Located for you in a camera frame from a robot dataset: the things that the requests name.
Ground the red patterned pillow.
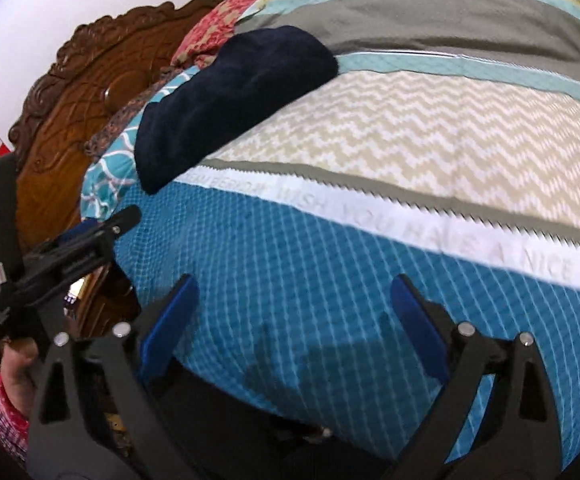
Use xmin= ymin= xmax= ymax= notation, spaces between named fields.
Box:
xmin=170 ymin=0 xmax=295 ymax=70

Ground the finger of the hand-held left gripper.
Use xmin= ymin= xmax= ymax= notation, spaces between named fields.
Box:
xmin=26 ymin=205 xmax=143 ymax=267

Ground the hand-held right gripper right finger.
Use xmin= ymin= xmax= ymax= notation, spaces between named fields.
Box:
xmin=390 ymin=274 xmax=563 ymax=480

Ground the teal white patterned pillow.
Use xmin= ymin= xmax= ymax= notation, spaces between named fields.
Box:
xmin=80 ymin=66 xmax=205 ymax=222

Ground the navy fleece garment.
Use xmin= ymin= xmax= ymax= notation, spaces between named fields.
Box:
xmin=134 ymin=25 xmax=341 ymax=196

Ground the carved wooden headboard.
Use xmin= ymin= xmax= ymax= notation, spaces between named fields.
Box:
xmin=7 ymin=0 xmax=227 ymax=341

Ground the person's left hand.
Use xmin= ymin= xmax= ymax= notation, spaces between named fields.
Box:
xmin=0 ymin=336 xmax=41 ymax=419

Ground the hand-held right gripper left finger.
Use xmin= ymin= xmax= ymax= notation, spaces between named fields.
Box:
xmin=27 ymin=274 xmax=201 ymax=480

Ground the striped patterned bedspread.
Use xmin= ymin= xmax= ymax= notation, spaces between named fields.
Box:
xmin=82 ymin=0 xmax=580 ymax=473

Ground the brown paisley pillow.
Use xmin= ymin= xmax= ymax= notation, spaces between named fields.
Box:
xmin=84 ymin=67 xmax=181 ymax=162

